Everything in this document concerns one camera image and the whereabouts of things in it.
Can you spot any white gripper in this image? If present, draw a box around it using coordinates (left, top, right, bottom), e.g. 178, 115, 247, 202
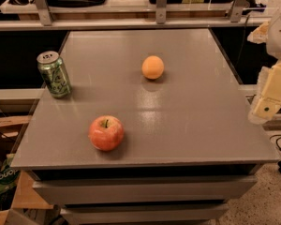
247, 8, 281, 125

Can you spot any orange fruit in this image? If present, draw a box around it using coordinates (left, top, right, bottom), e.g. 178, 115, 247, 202
141, 55, 165, 80

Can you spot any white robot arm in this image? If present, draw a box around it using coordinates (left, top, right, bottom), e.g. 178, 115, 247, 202
247, 7, 281, 124

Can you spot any red apple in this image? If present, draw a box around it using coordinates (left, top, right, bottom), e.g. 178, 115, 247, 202
88, 115, 125, 152

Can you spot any grey lower drawer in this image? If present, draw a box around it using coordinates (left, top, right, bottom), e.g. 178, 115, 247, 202
61, 203, 228, 225

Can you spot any grey drawer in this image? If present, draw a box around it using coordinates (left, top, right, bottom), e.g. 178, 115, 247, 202
33, 175, 257, 205
61, 203, 228, 225

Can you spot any grey upper drawer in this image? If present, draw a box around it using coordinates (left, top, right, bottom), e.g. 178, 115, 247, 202
33, 175, 257, 205

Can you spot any green soda can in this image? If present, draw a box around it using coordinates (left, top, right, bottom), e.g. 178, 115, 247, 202
37, 51, 72, 98

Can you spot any cardboard box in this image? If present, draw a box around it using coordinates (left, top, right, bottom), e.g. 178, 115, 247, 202
0, 115, 54, 225

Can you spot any green chip bag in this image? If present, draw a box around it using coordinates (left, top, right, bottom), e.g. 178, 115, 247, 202
0, 154, 20, 211

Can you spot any right metal bracket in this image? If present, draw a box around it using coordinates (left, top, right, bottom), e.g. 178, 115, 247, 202
228, 0, 246, 23

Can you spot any metal bracket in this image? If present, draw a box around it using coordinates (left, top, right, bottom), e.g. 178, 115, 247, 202
228, 0, 246, 23
34, 0, 52, 26
155, 0, 167, 24

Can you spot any middle metal bracket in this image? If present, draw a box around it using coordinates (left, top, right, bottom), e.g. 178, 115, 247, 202
155, 0, 167, 24

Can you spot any left metal bracket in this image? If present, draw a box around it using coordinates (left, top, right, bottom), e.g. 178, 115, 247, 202
34, 0, 52, 26

